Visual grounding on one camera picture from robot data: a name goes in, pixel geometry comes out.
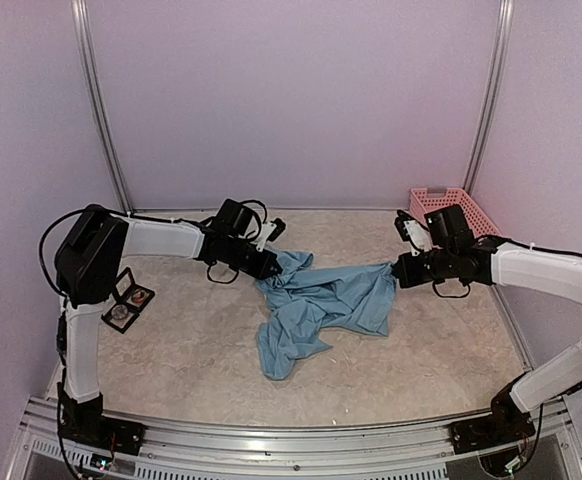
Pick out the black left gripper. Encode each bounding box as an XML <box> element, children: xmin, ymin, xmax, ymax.
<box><xmin>224</xmin><ymin>237</ymin><xmax>284</xmax><ymax>281</ymax></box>

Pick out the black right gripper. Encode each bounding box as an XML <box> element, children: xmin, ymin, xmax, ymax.
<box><xmin>392</xmin><ymin>246</ymin><xmax>456</xmax><ymax>288</ymax></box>

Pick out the light blue printed t-shirt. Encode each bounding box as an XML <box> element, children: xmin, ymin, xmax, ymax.
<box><xmin>255</xmin><ymin>251</ymin><xmax>397</xmax><ymax>381</ymax></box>

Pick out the pink plastic basket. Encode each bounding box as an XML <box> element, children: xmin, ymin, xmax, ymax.
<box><xmin>408</xmin><ymin>186</ymin><xmax>505</xmax><ymax>241</ymax></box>

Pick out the orange round brooch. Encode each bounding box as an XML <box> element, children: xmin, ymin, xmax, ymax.
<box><xmin>130</xmin><ymin>289</ymin><xmax>149</xmax><ymax>307</ymax></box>

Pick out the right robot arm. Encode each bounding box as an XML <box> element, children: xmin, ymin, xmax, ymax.
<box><xmin>392</xmin><ymin>236</ymin><xmax>582</xmax><ymax>444</ymax></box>

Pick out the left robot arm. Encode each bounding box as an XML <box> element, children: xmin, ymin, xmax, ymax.
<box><xmin>46</xmin><ymin>199</ymin><xmax>286</xmax><ymax>445</ymax></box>

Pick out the black brooch display case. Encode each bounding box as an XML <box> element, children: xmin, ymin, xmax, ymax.
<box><xmin>102</xmin><ymin>267</ymin><xmax>155</xmax><ymax>334</ymax></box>

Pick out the silver round brooch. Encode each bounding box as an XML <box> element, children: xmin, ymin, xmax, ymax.
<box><xmin>111</xmin><ymin>305</ymin><xmax>129</xmax><ymax>322</ymax></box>

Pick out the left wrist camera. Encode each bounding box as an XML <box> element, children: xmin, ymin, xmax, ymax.
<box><xmin>211</xmin><ymin>199</ymin><xmax>286</xmax><ymax>252</ymax></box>

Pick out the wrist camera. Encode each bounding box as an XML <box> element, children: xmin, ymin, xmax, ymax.
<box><xmin>211</xmin><ymin>199</ymin><xmax>286</xmax><ymax>252</ymax></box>
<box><xmin>394</xmin><ymin>204</ymin><xmax>476</xmax><ymax>255</ymax></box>

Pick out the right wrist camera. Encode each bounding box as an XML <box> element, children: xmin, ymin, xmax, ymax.
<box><xmin>394</xmin><ymin>204</ymin><xmax>476</xmax><ymax>255</ymax></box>

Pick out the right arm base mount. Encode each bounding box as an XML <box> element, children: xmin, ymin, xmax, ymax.
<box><xmin>449</xmin><ymin>415</ymin><xmax>536</xmax><ymax>455</ymax></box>

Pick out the black left camera cable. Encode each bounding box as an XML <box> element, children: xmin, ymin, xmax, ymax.
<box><xmin>38</xmin><ymin>208</ymin><xmax>92</xmax><ymax>301</ymax></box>

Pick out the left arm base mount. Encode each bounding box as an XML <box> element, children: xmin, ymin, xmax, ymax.
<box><xmin>59</xmin><ymin>416</ymin><xmax>146</xmax><ymax>456</ymax></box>

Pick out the right aluminium corner post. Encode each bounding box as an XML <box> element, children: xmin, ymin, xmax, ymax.
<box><xmin>462</xmin><ymin>0</ymin><xmax>515</xmax><ymax>196</ymax></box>

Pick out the aluminium corner post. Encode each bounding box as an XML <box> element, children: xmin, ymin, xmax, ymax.
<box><xmin>462</xmin><ymin>0</ymin><xmax>515</xmax><ymax>196</ymax></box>
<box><xmin>71</xmin><ymin>0</ymin><xmax>134</xmax><ymax>213</ymax></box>

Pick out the left aluminium corner post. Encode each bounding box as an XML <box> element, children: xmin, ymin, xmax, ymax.
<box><xmin>71</xmin><ymin>0</ymin><xmax>134</xmax><ymax>213</ymax></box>

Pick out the aluminium front rail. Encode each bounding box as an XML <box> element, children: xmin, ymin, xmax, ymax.
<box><xmin>1</xmin><ymin>398</ymin><xmax>582</xmax><ymax>479</ymax></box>

